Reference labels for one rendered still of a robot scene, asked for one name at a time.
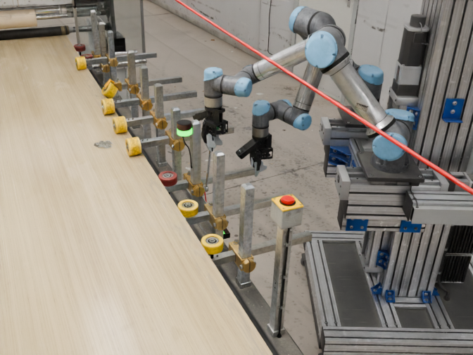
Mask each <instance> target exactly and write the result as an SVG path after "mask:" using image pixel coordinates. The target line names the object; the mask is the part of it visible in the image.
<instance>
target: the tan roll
mask: <svg viewBox="0 0 473 355"><path fill-rule="evenodd" d="M57 18H74V13H55V14H44V15H36V13H35V10H34V9H23V10H12V11H0V29H9V28H19V27H36V26H37V20H46V19H57Z"/></svg>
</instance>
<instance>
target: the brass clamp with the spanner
mask: <svg viewBox="0 0 473 355"><path fill-rule="evenodd" d="M184 180H187V182H188V183H189V188H187V189H188V190H189V191H190V193H191V194H192V196H194V195H195V196H196V197H201V196H202V195H203V194H204V192H205V190H204V188H203V183H202V182H201V183H199V184H195V185H193V184H192V182H191V176H190V175H187V173H184Z"/></svg>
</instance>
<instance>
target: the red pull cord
mask: <svg viewBox="0 0 473 355"><path fill-rule="evenodd" d="M175 1H176V2H178V3H179V4H181V5H183V6H184V7H186V8H188V9H189V10H190V11H192V12H193V13H195V14H196V15H198V16H199V17H201V18H202V19H204V20H206V21H207V22H209V23H210V24H211V25H213V26H215V27H216V28H217V29H219V30H221V31H223V32H224V33H225V34H227V35H229V36H230V37H231V38H233V39H235V40H236V41H238V42H239V43H241V44H243V45H244V46H245V47H247V48H248V49H250V50H251V51H253V52H254V53H256V54H257V55H259V56H261V57H262V58H264V59H265V60H266V61H268V62H270V63H271V64H273V65H274V66H276V67H278V68H279V69H280V70H282V71H284V72H285V73H286V74H288V75H290V76H292V77H293V78H294V79H296V80H298V81H299V82H300V83H302V84H303V85H305V86H306V87H308V88H310V89H311V90H313V91H314V92H316V93H317V94H319V95H320V96H322V97H323V98H325V99H326V100H328V101H330V102H331V103H333V104H334V105H335V106H337V107H339V108H340V109H341V110H343V111H345V112H347V113H348V114H349V115H351V116H353V117H354V118H355V119H357V120H359V121H360V122H361V123H363V124H365V125H366V126H368V127H369V128H371V129H372V130H374V131H375V132H377V133H378V134H380V135H381V136H383V137H385V138H386V139H388V140H389V141H390V142H392V143H394V144H395V145H396V146H398V147H400V148H401V149H403V150H404V151H406V152H408V153H409V154H410V155H412V156H414V157H415V158H417V159H418V160H420V161H421V162H423V163H424V164H426V165H427V166H429V167H430V168H432V169H433V170H435V171H436V172H438V173H440V174H441V175H442V176H444V177H445V178H447V179H449V180H450V181H451V182H454V183H455V184H456V185H458V186H459V187H461V188H463V189H464V190H465V191H467V192H469V193H470V194H472V195H473V189H472V188H471V187H469V186H467V185H466V184H464V183H463V182H461V181H459V180H458V179H457V178H455V177H453V176H452V175H450V174H449V173H447V172H446V171H444V170H442V169H441V168H439V167H438V166H436V165H434V164H433V163H432V162H430V161H428V160H426V159H425V158H424V157H422V156H420V155H419V154H417V153H416V152H414V151H413V150H412V149H410V148H408V147H406V146H405V145H404V144H402V143H400V142H399V141H397V140H396V139H394V138H393V137H391V136H389V135H388V134H386V133H385V132H383V131H382V130H380V129H379V128H377V127H375V126H374V125H373V124H371V123H369V122H367V121H366V120H365V119H363V118H361V117H360V116H358V115H357V114H355V113H354V112H352V111H350V110H349V109H347V108H346V107H345V106H342V105H341V104H340V103H338V102H337V101H335V100H333V99H332V98H330V97H329V96H327V95H326V94H324V93H322V92H321V91H320V90H318V89H316V88H315V87H313V86H312V85H310V84H308V83H307V82H305V81H304V80H302V79H300V78H299V77H298V76H296V75H294V74H293V73H291V72H290V71H288V70H287V69H285V68H283V67H282V66H280V65H279V64H278V63H275V62H274V61H273V60H271V59H270V58H268V57H266V56H265V55H263V54H262V53H260V52H259V51H257V50H255V49H254V48H253V47H251V46H249V45H247V44H246V43H245V42H243V41H241V40H240V39H238V38H237V37H235V36H234V35H232V34H231V33H229V32H228V31H226V30H224V29H223V28H221V27H220V26H218V25H216V24H215V23H214V22H212V21H210V20H209V19H207V18H206V17H204V16H203V15H201V14H200V13H198V12H196V11H195V10H194V9H192V8H190V7H188V6H187V5H186V4H184V3H182V2H181V1H179V0H175Z"/></svg>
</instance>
